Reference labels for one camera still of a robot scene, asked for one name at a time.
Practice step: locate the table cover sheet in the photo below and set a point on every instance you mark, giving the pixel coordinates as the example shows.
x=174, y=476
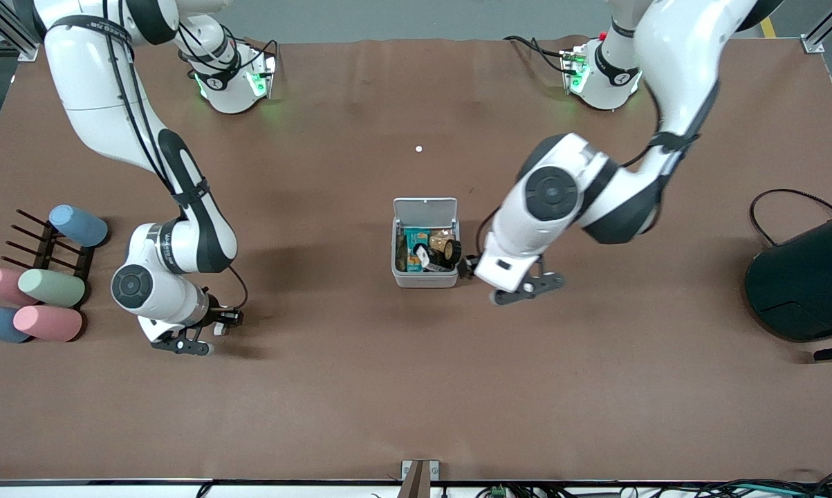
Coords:
x=319, y=387

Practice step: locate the black tape roll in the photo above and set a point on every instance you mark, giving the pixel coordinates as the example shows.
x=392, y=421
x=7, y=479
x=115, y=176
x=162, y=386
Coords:
x=455, y=252

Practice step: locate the pale green plastic cup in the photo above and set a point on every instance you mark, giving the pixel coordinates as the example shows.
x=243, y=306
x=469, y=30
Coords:
x=51, y=288

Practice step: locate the metal table edge bracket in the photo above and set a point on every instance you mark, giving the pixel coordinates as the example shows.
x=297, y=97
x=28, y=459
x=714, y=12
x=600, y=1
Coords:
x=419, y=474

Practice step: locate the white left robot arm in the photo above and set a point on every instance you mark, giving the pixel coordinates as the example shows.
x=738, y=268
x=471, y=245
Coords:
x=678, y=62

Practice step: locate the dark teal round appliance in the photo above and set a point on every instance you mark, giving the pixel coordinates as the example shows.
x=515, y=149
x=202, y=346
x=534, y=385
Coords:
x=803, y=283

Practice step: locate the aluminium frame profile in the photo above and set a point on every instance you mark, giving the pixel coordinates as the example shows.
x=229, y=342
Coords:
x=21, y=45
x=813, y=43

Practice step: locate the teal snack packet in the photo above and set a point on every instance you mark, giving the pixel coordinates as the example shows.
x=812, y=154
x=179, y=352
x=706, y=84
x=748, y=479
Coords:
x=416, y=240

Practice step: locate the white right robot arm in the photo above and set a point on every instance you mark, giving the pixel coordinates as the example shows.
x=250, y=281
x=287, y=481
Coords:
x=90, y=83

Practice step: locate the green terminal connector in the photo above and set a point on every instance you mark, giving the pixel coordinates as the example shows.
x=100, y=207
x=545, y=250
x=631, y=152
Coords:
x=498, y=492

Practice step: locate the white lidded trash bin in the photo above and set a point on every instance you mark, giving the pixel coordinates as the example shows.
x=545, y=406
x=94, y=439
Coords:
x=426, y=211

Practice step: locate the black cup rack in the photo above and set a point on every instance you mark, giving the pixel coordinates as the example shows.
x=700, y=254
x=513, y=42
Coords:
x=45, y=252

